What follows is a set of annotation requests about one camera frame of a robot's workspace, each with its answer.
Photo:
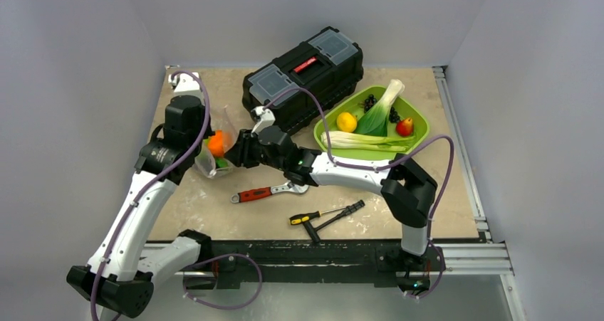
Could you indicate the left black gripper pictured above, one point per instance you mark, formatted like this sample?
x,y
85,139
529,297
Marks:
x,y
203,111

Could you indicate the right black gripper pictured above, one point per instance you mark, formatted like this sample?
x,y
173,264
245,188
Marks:
x,y
247,148

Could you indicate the toy orange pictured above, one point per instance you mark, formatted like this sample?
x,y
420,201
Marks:
x,y
215,144

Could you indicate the toy green apple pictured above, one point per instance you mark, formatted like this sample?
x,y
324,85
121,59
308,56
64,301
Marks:
x,y
221,163

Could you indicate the clear zip top bag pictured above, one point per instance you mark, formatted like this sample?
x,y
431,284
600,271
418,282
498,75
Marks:
x,y
211,162

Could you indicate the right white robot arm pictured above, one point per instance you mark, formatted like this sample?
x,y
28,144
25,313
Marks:
x,y
407,189

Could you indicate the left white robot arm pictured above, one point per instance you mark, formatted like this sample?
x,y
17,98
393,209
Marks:
x,y
115,277

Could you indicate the yellow black screwdriver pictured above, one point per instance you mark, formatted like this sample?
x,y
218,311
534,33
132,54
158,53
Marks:
x,y
304,217

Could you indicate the black plastic toolbox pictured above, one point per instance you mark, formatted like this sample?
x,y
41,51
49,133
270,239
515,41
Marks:
x,y
329,65

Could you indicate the toy leek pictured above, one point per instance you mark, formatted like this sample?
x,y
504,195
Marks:
x,y
346,140

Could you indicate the toy yellow lemon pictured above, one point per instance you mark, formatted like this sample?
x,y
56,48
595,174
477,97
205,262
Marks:
x,y
346,122

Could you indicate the green plastic tray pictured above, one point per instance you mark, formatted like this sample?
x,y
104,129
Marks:
x,y
354,106

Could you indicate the toy black grapes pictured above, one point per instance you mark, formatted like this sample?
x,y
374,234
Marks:
x,y
369,102

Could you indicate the toy bok choy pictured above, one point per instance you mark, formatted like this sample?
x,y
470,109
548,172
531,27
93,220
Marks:
x,y
375,121

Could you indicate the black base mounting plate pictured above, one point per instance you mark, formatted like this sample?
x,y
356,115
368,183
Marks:
x,y
378,262

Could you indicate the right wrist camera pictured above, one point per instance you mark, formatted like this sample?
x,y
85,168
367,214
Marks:
x,y
263,118

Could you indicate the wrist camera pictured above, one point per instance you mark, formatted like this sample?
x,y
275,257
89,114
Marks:
x,y
184,84
263,118

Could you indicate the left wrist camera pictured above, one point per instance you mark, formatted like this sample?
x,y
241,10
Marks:
x,y
184,84

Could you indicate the red handled adjustable wrench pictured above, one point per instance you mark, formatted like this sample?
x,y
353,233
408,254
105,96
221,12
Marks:
x,y
264,192

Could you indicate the black T-handle tool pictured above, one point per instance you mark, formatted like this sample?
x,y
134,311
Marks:
x,y
312,231

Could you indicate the aluminium frame rail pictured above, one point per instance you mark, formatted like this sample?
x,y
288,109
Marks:
x,y
480,259

